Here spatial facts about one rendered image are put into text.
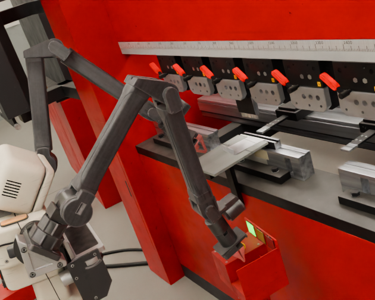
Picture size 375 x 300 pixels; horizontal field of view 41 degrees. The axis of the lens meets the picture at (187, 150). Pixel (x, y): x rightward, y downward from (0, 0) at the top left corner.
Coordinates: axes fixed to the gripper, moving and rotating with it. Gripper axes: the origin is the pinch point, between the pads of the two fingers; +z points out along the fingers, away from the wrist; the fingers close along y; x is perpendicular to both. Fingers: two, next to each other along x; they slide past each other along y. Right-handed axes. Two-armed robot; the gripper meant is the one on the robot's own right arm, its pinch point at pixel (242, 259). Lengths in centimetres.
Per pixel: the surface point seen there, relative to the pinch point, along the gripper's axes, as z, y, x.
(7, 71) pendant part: -73, -19, 125
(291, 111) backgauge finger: -7, 57, 38
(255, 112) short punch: -21, 41, 32
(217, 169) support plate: -16.4, 15.7, 25.9
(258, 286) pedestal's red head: 8.5, -1.7, -4.8
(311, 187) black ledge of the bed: 2.0, 35.2, 6.5
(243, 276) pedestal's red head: 1.3, -3.7, -4.8
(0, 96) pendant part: -66, -29, 124
